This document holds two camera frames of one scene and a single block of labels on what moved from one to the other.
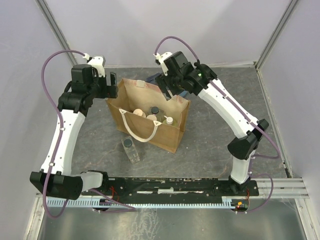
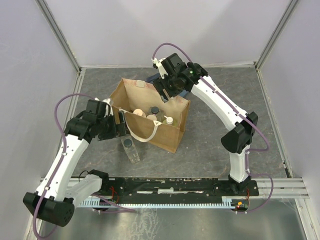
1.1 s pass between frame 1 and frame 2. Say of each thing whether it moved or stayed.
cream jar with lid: stayed
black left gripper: moved
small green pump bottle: stayed
